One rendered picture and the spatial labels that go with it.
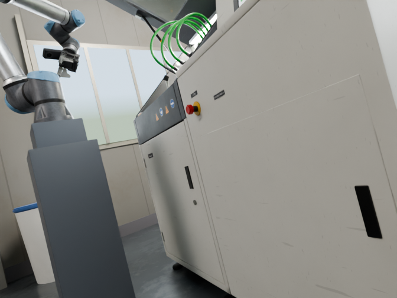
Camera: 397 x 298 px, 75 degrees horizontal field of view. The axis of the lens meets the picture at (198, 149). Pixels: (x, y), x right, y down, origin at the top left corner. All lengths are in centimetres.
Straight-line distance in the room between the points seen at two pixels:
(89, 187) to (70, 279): 33
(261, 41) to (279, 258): 58
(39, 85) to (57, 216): 52
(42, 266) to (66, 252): 126
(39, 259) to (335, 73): 220
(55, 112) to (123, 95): 203
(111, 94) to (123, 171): 88
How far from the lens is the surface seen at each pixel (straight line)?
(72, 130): 115
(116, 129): 301
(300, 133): 62
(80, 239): 110
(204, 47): 89
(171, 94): 113
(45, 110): 119
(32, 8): 145
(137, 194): 301
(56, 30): 163
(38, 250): 232
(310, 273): 76
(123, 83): 321
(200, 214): 113
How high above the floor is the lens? 63
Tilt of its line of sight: 2 degrees up
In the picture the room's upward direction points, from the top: 14 degrees counter-clockwise
